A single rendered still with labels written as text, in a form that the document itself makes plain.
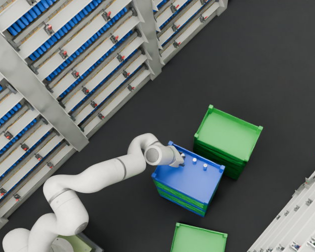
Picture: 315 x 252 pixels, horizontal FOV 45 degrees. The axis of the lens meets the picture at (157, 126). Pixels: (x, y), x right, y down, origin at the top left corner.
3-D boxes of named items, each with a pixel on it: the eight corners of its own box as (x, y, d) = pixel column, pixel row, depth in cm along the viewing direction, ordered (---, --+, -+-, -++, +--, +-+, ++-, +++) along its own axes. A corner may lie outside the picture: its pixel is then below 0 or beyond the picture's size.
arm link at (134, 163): (94, 155, 149) (144, 141, 172) (117, 186, 143) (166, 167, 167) (103, 140, 144) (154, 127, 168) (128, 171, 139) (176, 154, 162)
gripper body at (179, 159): (155, 151, 173) (164, 152, 183) (167, 169, 170) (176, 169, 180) (167, 141, 171) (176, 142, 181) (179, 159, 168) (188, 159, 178)
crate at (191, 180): (152, 179, 190) (151, 176, 182) (170, 145, 195) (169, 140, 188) (207, 206, 183) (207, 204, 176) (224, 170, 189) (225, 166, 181)
